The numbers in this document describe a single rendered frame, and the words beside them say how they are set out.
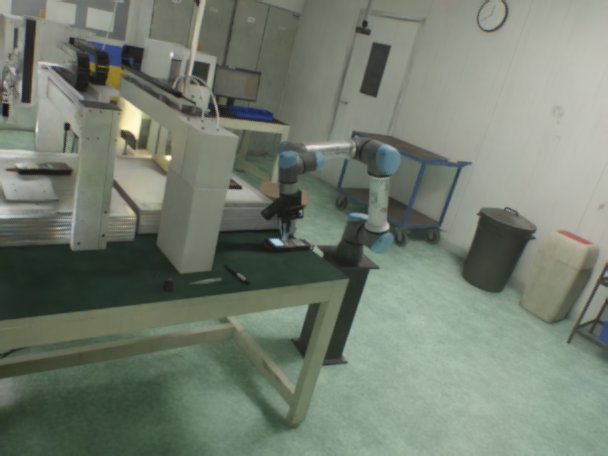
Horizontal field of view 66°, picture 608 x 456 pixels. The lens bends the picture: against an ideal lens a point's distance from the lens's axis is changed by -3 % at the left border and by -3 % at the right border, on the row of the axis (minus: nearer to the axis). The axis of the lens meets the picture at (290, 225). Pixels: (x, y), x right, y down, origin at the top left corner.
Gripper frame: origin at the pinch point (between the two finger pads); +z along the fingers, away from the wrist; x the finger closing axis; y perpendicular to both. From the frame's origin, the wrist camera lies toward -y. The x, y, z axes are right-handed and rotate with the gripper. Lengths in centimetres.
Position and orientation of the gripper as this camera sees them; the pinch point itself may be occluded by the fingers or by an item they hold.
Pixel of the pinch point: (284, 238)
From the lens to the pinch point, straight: 196.8
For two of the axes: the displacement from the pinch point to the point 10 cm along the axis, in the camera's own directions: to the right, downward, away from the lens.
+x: -4.8, -4.1, 7.7
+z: 0.0, 8.8, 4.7
